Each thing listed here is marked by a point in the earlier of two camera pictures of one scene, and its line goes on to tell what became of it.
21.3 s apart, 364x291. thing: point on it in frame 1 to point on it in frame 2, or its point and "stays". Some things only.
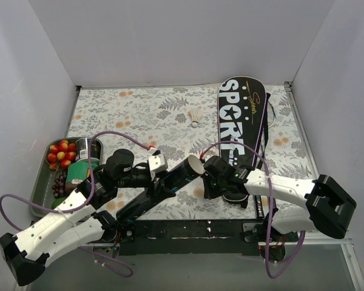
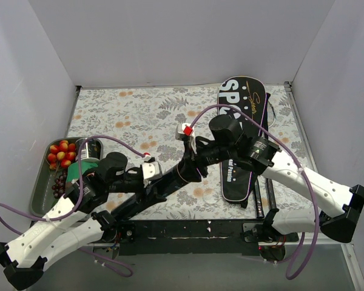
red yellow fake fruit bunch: (61, 154) stays
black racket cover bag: (243, 109) stays
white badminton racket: (275, 118) stays
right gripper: (211, 180) to (191, 156)
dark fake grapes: (59, 187) stays
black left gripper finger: (156, 193) to (148, 197)
